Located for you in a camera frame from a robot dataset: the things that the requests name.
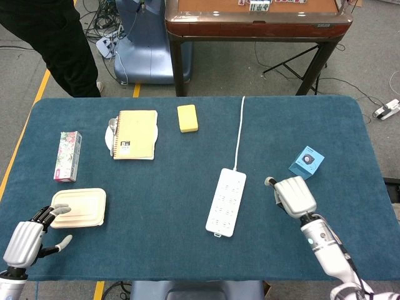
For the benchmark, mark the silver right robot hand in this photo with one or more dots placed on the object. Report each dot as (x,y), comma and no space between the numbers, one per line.
(295,195)

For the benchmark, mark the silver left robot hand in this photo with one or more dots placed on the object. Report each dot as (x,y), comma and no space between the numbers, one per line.
(23,242)

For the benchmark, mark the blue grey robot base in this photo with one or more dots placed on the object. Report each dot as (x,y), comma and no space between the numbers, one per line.
(197,290)

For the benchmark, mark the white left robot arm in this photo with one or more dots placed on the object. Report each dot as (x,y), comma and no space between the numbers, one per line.
(9,286)

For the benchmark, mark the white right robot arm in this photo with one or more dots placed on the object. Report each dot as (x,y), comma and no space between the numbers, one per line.
(328,250)

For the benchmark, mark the white floor power strip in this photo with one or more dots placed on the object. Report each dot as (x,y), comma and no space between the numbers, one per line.
(106,45)
(389,110)

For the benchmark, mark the small blue product box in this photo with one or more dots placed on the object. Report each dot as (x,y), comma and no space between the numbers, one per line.
(305,164)

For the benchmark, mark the beige lidded lunch box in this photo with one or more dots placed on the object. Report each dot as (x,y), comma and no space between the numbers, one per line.
(82,207)

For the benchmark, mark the floral print carton box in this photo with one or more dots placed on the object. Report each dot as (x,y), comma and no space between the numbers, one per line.
(67,156)

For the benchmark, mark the yellow sponge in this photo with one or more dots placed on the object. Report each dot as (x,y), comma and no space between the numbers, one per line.
(187,118)

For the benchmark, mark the white plate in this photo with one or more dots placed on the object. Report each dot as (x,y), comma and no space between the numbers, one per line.
(108,137)

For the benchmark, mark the blue table cloth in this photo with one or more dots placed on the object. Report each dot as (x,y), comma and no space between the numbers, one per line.
(156,218)

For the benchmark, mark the metal spoon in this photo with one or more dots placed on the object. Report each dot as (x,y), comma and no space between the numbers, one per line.
(112,125)

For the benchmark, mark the yellow spiral notebook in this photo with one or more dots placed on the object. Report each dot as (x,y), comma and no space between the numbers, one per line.
(136,134)

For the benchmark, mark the brown mahjong table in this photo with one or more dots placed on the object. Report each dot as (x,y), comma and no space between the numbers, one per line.
(259,26)

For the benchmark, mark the white shoe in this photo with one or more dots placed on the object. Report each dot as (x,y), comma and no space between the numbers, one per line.
(100,86)

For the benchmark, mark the mahjong tile row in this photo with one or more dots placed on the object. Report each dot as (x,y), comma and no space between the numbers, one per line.
(259,5)

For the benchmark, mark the person in black clothes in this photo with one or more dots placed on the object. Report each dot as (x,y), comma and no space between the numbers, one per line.
(62,40)

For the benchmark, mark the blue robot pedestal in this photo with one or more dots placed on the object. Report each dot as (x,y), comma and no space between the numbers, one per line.
(147,47)

